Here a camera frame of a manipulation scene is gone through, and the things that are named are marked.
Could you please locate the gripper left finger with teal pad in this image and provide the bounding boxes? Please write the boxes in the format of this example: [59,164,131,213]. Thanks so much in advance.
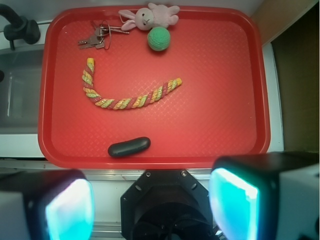
[0,170,95,240]

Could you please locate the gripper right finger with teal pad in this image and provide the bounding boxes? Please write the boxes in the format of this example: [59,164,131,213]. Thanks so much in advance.
[208,151,320,240]

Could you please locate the silver keys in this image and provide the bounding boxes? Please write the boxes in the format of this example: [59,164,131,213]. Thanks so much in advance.
[77,20,130,51]

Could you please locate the dark oblong pebble case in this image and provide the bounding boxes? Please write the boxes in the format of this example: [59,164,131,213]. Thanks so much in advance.
[107,136,151,158]

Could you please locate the grey sink basin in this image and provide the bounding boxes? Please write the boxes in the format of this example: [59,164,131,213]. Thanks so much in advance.
[0,49,43,134]

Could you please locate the red plastic tray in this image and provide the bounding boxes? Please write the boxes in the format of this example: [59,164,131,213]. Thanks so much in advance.
[38,6,271,169]

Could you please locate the brown cardboard panel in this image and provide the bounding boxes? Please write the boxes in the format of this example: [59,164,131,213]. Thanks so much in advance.
[251,0,320,153]

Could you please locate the grey sink faucet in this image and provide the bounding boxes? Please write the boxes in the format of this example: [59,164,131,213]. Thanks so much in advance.
[0,3,41,51]

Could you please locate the green rubber ball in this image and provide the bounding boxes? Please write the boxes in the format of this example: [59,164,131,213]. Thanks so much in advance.
[147,26,171,52]

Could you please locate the pink plush bunny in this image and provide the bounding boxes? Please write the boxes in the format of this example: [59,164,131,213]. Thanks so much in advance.
[118,3,181,31]

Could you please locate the aluminium rail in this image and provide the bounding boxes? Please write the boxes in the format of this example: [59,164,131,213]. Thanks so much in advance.
[0,159,216,181]

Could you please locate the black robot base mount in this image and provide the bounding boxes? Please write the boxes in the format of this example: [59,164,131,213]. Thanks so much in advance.
[120,169,219,240]

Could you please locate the multicolour twisted rope toy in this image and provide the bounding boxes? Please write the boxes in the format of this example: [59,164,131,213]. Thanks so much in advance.
[81,57,183,111]

